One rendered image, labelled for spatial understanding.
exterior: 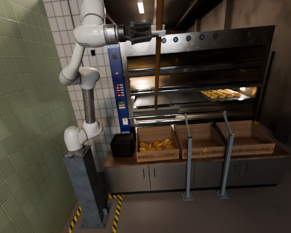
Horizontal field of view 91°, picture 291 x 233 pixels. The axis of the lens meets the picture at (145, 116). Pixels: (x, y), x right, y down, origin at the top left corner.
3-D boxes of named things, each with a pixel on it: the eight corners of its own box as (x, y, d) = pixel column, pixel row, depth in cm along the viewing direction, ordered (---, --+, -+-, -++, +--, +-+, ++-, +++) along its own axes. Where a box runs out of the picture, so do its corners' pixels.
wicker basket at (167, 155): (137, 143, 233) (136, 127, 223) (172, 140, 233) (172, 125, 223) (136, 162, 188) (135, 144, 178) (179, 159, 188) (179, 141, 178)
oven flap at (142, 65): (128, 71, 195) (127, 57, 194) (262, 60, 189) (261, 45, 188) (128, 70, 190) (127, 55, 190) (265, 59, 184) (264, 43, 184)
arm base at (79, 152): (61, 159, 137) (59, 155, 135) (73, 146, 158) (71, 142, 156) (80, 158, 136) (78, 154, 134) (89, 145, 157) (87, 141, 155)
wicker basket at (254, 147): (212, 137, 230) (214, 121, 220) (248, 135, 228) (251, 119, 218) (228, 156, 185) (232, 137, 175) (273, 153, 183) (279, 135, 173)
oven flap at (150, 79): (130, 90, 204) (129, 76, 203) (258, 80, 198) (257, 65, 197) (130, 90, 199) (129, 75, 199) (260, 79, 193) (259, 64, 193)
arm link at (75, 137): (64, 147, 147) (58, 128, 139) (81, 140, 159) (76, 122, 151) (70, 153, 136) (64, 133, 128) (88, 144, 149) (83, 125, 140)
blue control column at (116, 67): (135, 125, 435) (125, 47, 356) (140, 125, 434) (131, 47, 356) (127, 171, 255) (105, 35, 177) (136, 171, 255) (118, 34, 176)
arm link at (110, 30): (108, 49, 74) (120, 48, 74) (103, 33, 65) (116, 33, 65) (109, 36, 77) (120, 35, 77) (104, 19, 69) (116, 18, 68)
